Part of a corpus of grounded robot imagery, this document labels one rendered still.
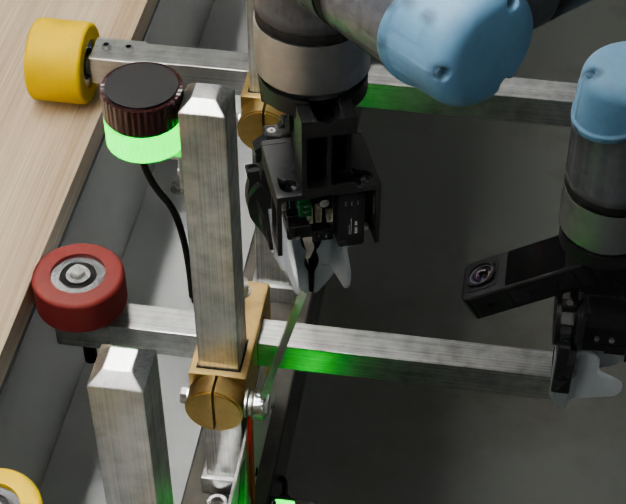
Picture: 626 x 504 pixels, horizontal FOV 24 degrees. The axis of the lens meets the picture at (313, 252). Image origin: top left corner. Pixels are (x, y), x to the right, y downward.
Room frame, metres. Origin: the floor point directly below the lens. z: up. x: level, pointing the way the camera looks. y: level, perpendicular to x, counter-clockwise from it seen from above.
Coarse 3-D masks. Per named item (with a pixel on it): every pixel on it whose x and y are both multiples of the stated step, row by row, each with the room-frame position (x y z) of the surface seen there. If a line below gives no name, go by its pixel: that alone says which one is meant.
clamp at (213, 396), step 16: (256, 288) 0.91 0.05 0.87; (256, 304) 0.89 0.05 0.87; (256, 320) 0.87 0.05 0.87; (256, 336) 0.85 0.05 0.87; (256, 352) 0.85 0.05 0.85; (192, 368) 0.81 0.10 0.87; (208, 368) 0.81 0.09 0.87; (240, 368) 0.81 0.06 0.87; (256, 368) 0.84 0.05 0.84; (192, 384) 0.80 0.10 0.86; (208, 384) 0.80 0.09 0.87; (224, 384) 0.80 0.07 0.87; (240, 384) 0.80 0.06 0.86; (192, 400) 0.79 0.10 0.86; (208, 400) 0.79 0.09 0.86; (224, 400) 0.78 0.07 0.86; (240, 400) 0.79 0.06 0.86; (192, 416) 0.79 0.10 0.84; (208, 416) 0.79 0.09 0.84; (224, 416) 0.78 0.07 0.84; (240, 416) 0.78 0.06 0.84
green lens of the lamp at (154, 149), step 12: (108, 132) 0.82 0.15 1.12; (168, 132) 0.82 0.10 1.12; (108, 144) 0.82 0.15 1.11; (120, 144) 0.81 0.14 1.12; (132, 144) 0.81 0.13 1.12; (144, 144) 0.81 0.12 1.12; (156, 144) 0.81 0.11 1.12; (168, 144) 0.81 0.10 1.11; (120, 156) 0.81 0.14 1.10; (132, 156) 0.81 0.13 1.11; (144, 156) 0.81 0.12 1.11; (156, 156) 0.81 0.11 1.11; (168, 156) 0.81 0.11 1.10
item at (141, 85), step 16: (144, 64) 0.86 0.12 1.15; (112, 80) 0.84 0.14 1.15; (128, 80) 0.84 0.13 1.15; (144, 80) 0.84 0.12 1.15; (160, 80) 0.84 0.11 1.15; (176, 80) 0.84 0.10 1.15; (112, 96) 0.82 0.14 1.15; (128, 96) 0.82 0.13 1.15; (144, 96) 0.82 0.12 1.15; (160, 96) 0.82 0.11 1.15; (160, 192) 0.83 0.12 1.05; (176, 224) 0.83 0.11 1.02
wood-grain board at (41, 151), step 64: (0, 0) 1.31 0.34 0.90; (64, 0) 1.31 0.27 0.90; (128, 0) 1.31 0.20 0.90; (0, 64) 1.20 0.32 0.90; (0, 128) 1.09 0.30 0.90; (64, 128) 1.09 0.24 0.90; (0, 192) 1.00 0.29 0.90; (64, 192) 1.00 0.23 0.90; (0, 256) 0.92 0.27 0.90; (0, 320) 0.84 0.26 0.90; (0, 384) 0.79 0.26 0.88
